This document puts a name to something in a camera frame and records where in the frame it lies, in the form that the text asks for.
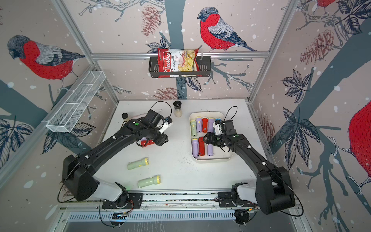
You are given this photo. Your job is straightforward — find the green flashlight front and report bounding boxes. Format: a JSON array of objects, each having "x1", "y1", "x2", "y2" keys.
[{"x1": 137, "y1": 175, "x2": 161, "y2": 188}]

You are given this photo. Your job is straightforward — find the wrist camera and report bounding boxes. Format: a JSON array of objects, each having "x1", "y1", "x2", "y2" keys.
[
  {"x1": 159, "y1": 117, "x2": 173, "y2": 134},
  {"x1": 213, "y1": 120, "x2": 223, "y2": 135}
]

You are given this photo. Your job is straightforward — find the green flashlight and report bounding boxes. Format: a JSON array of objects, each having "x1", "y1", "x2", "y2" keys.
[
  {"x1": 127, "y1": 157, "x2": 149, "y2": 170},
  {"x1": 190, "y1": 120, "x2": 198, "y2": 138},
  {"x1": 137, "y1": 175, "x2": 161, "y2": 188}
]

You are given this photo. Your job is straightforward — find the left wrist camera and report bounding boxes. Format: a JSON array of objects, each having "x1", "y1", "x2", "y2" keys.
[{"x1": 159, "y1": 117, "x2": 173, "y2": 134}]

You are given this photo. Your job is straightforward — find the red cassava chips bag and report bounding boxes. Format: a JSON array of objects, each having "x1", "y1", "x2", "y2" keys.
[{"x1": 157, "y1": 48, "x2": 200, "y2": 73}]

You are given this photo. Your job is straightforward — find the white wire mesh basket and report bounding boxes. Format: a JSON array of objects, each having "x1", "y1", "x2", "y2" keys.
[{"x1": 46, "y1": 71, "x2": 106, "y2": 132}]

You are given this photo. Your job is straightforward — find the glass grinder with black cap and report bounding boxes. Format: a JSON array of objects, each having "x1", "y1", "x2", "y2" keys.
[{"x1": 173, "y1": 100, "x2": 183, "y2": 118}]

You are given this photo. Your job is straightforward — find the black wall basket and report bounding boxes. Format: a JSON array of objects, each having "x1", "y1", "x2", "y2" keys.
[{"x1": 148, "y1": 56, "x2": 212, "y2": 78}]

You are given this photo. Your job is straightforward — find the small jar with black lid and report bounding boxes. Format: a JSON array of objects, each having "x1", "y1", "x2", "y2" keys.
[{"x1": 121, "y1": 113, "x2": 129, "y2": 122}]

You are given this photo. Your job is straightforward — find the dark red flashlight horizontal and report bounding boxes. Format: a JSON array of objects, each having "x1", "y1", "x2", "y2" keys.
[{"x1": 140, "y1": 139, "x2": 155, "y2": 148}]

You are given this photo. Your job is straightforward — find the cream plastic storage tray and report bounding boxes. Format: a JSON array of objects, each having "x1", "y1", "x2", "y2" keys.
[{"x1": 189, "y1": 111, "x2": 233, "y2": 163}]

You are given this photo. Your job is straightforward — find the red flashlight white cap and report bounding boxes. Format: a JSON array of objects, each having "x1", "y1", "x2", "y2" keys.
[{"x1": 202, "y1": 117, "x2": 208, "y2": 133}]

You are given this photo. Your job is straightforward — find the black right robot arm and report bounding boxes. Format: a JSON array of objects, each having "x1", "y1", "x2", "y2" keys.
[{"x1": 203, "y1": 120, "x2": 296, "y2": 215}]

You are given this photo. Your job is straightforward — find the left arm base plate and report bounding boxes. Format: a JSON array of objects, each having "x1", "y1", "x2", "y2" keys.
[{"x1": 102, "y1": 193, "x2": 144, "y2": 210}]

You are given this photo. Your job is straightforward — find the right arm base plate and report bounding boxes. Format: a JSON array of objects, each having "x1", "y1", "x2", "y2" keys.
[{"x1": 214, "y1": 190, "x2": 258, "y2": 208}]

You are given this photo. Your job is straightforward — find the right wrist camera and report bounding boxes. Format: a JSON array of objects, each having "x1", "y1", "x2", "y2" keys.
[{"x1": 213, "y1": 120, "x2": 223, "y2": 135}]

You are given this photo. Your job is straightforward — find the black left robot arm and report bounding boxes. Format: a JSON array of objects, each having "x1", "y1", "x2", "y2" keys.
[{"x1": 62, "y1": 110, "x2": 173, "y2": 205}]

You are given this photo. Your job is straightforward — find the purple flashlight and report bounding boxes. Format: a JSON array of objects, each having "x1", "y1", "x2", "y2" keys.
[
  {"x1": 207, "y1": 118, "x2": 215, "y2": 133},
  {"x1": 191, "y1": 138, "x2": 199, "y2": 158},
  {"x1": 207, "y1": 144, "x2": 214, "y2": 156},
  {"x1": 196, "y1": 117, "x2": 203, "y2": 133}
]

